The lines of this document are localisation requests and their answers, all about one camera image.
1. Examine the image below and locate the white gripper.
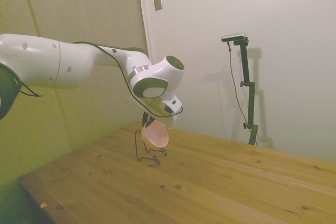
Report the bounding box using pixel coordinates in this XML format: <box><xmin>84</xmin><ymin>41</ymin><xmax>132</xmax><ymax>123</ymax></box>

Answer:
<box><xmin>142</xmin><ymin>95</ymin><xmax>183</xmax><ymax>130</ymax></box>

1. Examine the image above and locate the pink plastic bowl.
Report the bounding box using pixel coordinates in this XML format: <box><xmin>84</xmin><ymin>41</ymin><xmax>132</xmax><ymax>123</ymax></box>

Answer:
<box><xmin>141</xmin><ymin>119</ymin><xmax>170</xmax><ymax>149</ymax></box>

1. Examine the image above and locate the wrist camera mount plate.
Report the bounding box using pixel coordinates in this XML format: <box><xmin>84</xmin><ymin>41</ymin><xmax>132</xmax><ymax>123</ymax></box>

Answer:
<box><xmin>129</xmin><ymin>94</ymin><xmax>174</xmax><ymax>119</ymax></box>

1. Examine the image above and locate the black wire bowl rack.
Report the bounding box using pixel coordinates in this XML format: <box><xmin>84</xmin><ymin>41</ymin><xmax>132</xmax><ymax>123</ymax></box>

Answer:
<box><xmin>133</xmin><ymin>129</ymin><xmax>168</xmax><ymax>164</ymax></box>

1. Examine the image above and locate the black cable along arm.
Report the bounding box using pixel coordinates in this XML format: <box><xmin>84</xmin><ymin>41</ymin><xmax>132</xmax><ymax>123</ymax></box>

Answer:
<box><xmin>71</xmin><ymin>41</ymin><xmax>184</xmax><ymax>118</ymax></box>

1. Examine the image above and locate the black camera stand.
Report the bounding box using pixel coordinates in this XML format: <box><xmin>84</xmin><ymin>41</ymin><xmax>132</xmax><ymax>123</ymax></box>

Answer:
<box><xmin>233</xmin><ymin>37</ymin><xmax>259</xmax><ymax>146</ymax></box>

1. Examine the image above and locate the grey exterior camera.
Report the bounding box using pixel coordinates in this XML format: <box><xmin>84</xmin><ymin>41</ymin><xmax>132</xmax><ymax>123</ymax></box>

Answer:
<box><xmin>221</xmin><ymin>32</ymin><xmax>247</xmax><ymax>43</ymax></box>

